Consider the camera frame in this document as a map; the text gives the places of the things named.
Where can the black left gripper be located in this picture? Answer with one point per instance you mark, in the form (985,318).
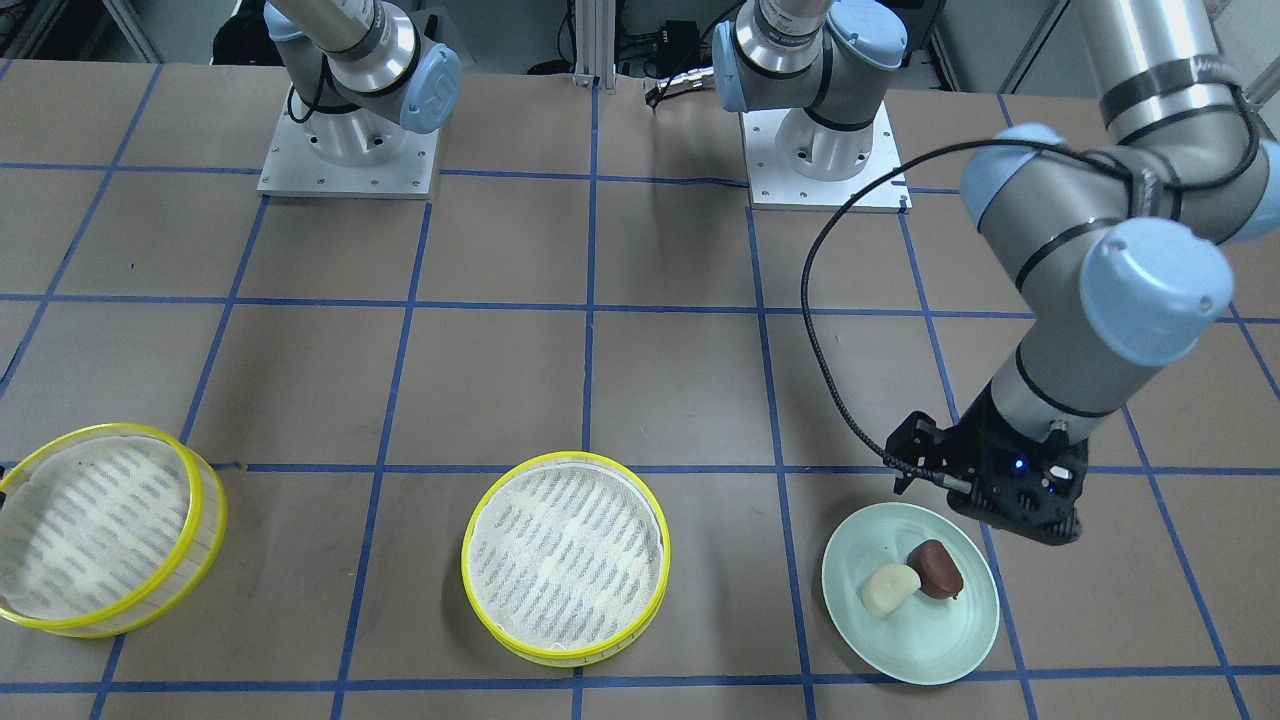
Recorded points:
(968,449)

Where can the brown steamed bun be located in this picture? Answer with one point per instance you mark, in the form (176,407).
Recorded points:
(940,577)

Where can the white steamed bun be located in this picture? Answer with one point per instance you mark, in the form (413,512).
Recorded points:
(887,588)

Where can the yellow rimmed steamer basket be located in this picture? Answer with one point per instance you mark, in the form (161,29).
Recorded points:
(566,559)
(105,529)

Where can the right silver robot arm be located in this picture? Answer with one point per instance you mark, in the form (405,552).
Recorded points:
(367,54)

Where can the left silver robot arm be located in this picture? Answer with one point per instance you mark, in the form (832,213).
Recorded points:
(1117,251)

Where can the light green plate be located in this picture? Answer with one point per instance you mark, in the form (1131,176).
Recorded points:
(923,641)

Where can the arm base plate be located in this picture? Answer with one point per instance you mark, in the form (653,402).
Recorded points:
(353,155)
(795,165)

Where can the aluminium frame post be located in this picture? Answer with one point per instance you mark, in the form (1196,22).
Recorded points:
(594,44)

